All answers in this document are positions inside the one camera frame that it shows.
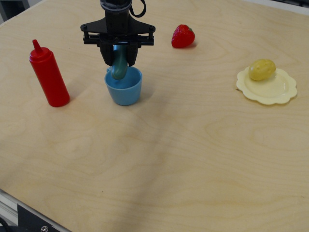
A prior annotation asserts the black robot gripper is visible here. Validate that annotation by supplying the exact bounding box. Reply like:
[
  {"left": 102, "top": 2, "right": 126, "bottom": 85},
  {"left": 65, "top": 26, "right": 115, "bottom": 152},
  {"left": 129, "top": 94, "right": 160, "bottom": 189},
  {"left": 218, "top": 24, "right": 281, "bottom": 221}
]
[{"left": 81, "top": 11, "right": 155, "bottom": 67}]

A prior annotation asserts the green toy cucumber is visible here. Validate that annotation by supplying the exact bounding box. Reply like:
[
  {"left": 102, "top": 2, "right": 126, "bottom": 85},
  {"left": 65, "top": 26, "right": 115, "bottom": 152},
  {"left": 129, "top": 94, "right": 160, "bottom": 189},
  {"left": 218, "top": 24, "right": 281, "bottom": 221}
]
[{"left": 111, "top": 45, "right": 127, "bottom": 80}]

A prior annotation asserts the blue plastic cup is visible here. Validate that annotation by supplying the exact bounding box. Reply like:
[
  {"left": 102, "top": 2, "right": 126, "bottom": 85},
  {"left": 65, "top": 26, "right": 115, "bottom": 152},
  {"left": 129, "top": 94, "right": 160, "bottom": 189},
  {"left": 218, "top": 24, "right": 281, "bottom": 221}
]
[{"left": 104, "top": 67, "right": 142, "bottom": 106}]

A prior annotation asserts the red toy strawberry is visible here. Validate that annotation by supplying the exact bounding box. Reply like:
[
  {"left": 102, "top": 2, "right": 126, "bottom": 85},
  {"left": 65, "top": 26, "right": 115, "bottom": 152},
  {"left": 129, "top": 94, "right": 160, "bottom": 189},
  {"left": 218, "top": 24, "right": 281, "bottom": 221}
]
[{"left": 171, "top": 24, "right": 195, "bottom": 48}]

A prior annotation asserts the red ketchup squeeze bottle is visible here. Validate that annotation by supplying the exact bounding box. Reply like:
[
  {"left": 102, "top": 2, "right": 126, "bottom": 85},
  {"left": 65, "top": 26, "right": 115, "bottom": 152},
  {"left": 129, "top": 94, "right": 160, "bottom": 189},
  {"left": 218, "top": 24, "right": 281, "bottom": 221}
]
[{"left": 29, "top": 40, "right": 70, "bottom": 107}]

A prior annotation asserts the yellow toy potato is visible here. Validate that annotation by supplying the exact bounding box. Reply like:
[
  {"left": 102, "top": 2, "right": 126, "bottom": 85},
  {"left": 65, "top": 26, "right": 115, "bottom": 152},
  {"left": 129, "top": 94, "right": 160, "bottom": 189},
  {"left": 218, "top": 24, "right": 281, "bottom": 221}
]
[{"left": 249, "top": 59, "right": 276, "bottom": 81}]

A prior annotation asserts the cream scalloped plastic plate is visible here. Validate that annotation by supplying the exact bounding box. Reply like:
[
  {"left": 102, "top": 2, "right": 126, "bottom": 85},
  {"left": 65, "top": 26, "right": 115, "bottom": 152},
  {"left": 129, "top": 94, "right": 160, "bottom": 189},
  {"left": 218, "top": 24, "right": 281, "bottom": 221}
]
[{"left": 236, "top": 67, "right": 297, "bottom": 105}]

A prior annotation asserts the black cable loop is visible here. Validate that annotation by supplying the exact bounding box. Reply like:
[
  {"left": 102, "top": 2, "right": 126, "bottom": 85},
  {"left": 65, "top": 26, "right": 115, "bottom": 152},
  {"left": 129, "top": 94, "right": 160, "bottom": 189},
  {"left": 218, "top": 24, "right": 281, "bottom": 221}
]
[{"left": 129, "top": 0, "right": 147, "bottom": 18}]

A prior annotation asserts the aluminium table frame rail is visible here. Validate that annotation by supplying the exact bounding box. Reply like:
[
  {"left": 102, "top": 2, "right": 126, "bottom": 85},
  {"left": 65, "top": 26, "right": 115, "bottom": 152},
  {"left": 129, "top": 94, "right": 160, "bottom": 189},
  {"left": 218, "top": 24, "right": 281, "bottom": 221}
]
[{"left": 0, "top": 189, "right": 18, "bottom": 226}]

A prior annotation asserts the black corner bracket with screw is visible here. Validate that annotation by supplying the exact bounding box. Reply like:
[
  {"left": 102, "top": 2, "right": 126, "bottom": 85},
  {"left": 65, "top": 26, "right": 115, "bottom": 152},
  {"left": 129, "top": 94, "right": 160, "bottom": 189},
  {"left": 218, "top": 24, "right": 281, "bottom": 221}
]
[{"left": 17, "top": 203, "right": 70, "bottom": 232}]

